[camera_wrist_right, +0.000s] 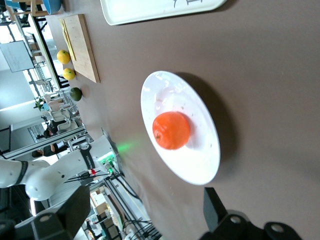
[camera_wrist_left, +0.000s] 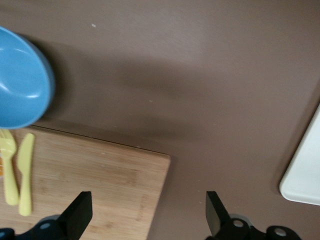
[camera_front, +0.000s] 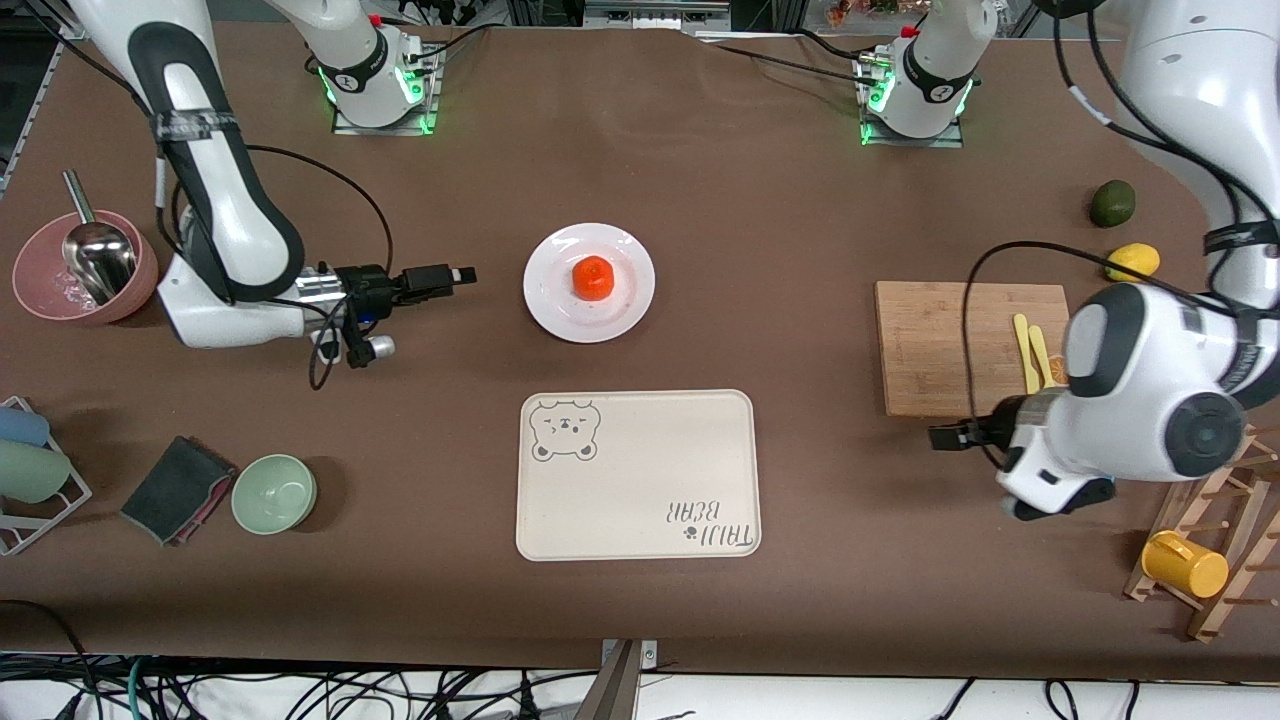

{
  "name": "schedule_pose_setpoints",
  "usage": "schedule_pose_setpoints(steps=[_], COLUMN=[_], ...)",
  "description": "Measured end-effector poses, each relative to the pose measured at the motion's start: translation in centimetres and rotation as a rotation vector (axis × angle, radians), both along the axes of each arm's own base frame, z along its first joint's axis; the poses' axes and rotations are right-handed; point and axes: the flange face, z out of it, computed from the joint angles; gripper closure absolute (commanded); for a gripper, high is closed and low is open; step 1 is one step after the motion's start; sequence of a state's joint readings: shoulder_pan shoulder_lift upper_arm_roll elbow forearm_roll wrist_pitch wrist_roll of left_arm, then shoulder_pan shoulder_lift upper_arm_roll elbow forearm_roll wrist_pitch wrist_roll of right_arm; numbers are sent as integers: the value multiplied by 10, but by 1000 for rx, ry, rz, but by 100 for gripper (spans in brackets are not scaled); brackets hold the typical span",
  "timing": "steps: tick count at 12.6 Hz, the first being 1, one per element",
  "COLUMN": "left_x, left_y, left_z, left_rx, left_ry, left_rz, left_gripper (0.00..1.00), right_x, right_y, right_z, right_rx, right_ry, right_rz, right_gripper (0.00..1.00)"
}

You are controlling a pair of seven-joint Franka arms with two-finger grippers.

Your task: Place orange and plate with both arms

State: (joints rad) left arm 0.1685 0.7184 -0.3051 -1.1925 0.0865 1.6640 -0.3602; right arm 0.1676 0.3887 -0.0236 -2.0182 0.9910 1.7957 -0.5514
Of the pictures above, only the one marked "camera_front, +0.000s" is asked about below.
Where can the metal table edge bracket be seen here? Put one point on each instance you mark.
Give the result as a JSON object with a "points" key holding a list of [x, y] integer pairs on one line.
{"points": [[620, 690]]}

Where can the white round plate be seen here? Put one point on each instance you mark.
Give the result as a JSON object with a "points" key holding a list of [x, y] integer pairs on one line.
{"points": [[545, 300]]}

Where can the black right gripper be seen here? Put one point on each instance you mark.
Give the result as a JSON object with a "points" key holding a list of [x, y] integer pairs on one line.
{"points": [[372, 284]]}

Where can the sage green cup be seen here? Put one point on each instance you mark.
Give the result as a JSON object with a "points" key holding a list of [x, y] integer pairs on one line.
{"points": [[32, 472]]}

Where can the cream bear print tray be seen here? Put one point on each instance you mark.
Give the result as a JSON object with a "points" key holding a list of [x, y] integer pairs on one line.
{"points": [[640, 470]]}

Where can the orange fruit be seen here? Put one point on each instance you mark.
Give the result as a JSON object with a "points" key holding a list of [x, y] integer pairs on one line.
{"points": [[592, 278]]}

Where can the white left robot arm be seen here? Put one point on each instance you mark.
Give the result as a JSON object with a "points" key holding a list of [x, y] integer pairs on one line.
{"points": [[1140, 380]]}

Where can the bamboo cutting board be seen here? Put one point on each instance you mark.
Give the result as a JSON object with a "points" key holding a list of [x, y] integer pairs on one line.
{"points": [[920, 340]]}

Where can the brown table cover sheet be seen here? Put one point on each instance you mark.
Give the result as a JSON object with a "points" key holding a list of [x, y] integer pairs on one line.
{"points": [[700, 180]]}

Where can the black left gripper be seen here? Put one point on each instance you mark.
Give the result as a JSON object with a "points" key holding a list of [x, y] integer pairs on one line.
{"points": [[998, 424]]}

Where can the dark green avocado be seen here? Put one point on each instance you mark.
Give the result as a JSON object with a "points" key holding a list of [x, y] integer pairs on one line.
{"points": [[1113, 203]]}

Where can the dark grey folded cloth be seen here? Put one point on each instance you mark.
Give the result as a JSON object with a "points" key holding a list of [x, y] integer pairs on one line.
{"points": [[175, 485]]}

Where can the light blue cup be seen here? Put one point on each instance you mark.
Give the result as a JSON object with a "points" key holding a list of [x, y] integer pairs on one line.
{"points": [[22, 427]]}

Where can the pink bowl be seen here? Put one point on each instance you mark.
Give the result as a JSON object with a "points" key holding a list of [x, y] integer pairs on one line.
{"points": [[35, 270]]}

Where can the yellow lemon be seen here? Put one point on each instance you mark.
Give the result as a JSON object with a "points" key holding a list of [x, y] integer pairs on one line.
{"points": [[1132, 263]]}

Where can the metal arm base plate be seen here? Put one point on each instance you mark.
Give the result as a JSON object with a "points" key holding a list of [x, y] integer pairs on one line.
{"points": [[915, 141], [385, 128]]}

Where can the pale green bowl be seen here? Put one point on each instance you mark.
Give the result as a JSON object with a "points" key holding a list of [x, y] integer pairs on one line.
{"points": [[274, 494]]}

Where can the yellow plastic knife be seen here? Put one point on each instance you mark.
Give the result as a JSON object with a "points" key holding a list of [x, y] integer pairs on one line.
{"points": [[1026, 355]]}

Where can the metal scoop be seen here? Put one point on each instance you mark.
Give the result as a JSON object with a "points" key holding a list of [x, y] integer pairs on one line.
{"points": [[100, 260]]}

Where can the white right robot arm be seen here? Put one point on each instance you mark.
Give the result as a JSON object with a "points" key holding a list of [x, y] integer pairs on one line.
{"points": [[220, 230]]}

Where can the yellow plastic fork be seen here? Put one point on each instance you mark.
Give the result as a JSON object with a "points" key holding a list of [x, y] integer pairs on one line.
{"points": [[1042, 355]]}

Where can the wooden peg rack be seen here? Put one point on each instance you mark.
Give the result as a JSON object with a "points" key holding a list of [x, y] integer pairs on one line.
{"points": [[1235, 540]]}

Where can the yellow cup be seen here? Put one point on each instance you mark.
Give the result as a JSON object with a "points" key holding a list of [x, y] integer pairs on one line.
{"points": [[1185, 565]]}

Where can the toy orange slice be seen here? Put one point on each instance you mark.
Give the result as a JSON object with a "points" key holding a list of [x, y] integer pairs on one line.
{"points": [[1058, 373]]}

